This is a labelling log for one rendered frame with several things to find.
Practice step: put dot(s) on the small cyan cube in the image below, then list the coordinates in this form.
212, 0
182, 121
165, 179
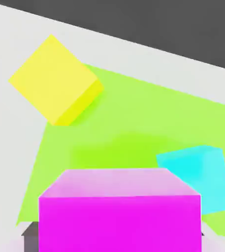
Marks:
206, 177

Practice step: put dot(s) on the large lime green box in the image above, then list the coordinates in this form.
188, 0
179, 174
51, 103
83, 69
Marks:
135, 118

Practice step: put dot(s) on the small yellow cube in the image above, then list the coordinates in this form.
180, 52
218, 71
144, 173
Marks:
53, 80

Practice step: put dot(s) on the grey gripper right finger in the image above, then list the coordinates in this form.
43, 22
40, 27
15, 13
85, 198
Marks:
214, 241

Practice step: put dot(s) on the small magenta cube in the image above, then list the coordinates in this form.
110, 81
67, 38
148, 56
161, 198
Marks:
120, 220

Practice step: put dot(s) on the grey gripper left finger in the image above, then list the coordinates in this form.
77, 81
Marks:
30, 239

